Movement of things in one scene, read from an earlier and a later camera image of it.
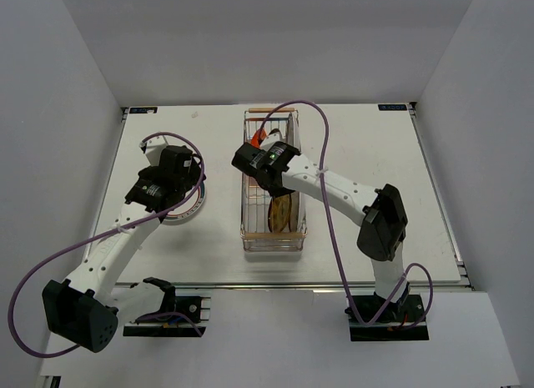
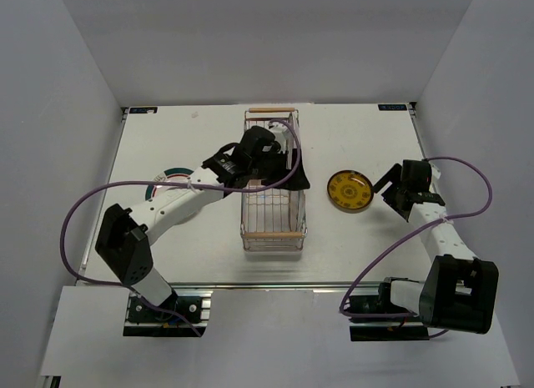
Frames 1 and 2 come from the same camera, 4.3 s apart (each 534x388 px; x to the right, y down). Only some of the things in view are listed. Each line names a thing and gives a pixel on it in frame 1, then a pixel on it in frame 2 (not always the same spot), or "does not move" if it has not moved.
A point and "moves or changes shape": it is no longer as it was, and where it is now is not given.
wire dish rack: [269, 224] does not move
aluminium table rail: [368, 286] does not move
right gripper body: [276, 189] to [391, 195]
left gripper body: [192, 179] to [255, 168]
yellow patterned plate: [279, 213] moves or changes shape
